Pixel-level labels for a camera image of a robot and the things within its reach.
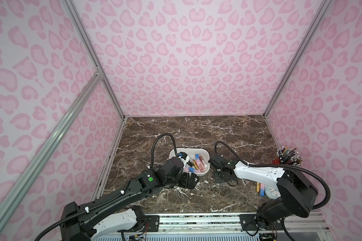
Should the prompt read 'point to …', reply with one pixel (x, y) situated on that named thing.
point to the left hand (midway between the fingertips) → (193, 178)
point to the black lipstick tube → (189, 163)
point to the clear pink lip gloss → (202, 162)
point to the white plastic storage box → (191, 152)
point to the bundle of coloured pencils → (285, 155)
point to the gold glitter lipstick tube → (195, 164)
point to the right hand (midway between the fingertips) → (220, 177)
